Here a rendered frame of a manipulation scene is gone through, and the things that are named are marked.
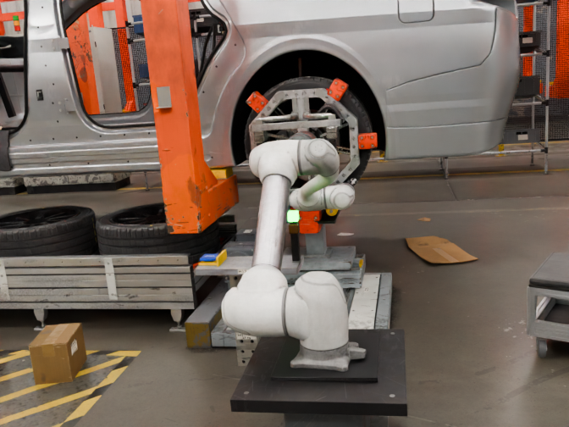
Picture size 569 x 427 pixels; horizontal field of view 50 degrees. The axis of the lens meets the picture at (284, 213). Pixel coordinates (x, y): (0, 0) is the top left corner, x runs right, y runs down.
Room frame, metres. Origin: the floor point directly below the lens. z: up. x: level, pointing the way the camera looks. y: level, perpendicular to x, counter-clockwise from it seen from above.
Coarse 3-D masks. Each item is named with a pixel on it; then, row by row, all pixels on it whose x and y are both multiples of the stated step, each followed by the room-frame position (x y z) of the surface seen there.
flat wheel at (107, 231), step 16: (128, 208) 3.51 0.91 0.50; (144, 208) 3.52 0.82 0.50; (160, 208) 3.55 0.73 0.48; (96, 224) 3.21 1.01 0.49; (112, 224) 3.14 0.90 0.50; (128, 224) 3.23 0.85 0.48; (144, 224) 3.21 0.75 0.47; (160, 224) 3.04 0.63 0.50; (112, 240) 3.04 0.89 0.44; (128, 240) 3.00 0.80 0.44; (144, 240) 2.98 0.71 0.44; (160, 240) 2.99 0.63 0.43; (176, 240) 3.02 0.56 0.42; (192, 240) 3.07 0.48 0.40; (208, 240) 3.16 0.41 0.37; (192, 256) 3.06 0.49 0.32
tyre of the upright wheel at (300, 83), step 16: (288, 80) 3.15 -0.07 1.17; (304, 80) 3.12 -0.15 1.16; (320, 80) 3.11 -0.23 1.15; (272, 96) 3.16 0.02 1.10; (352, 96) 3.11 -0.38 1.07; (256, 112) 3.18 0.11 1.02; (352, 112) 3.08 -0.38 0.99; (368, 128) 3.07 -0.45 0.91; (368, 160) 3.10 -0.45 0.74; (256, 176) 3.19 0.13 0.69; (352, 176) 3.08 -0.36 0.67
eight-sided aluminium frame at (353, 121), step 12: (276, 96) 3.07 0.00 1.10; (288, 96) 3.06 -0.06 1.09; (300, 96) 3.04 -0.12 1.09; (312, 96) 3.03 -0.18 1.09; (324, 96) 3.02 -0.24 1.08; (264, 108) 3.08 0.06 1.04; (348, 120) 2.99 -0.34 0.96; (252, 132) 3.09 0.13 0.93; (252, 144) 3.10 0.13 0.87; (348, 168) 3.00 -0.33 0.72; (336, 180) 3.01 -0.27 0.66
